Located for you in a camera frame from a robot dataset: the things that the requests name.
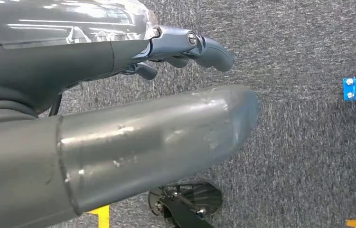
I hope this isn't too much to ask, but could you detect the yellow floor tape square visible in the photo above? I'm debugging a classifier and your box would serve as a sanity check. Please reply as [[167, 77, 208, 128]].
[[86, 204, 356, 228]]

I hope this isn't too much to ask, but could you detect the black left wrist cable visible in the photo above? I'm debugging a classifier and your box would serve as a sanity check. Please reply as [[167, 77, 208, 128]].
[[48, 94, 63, 117]]

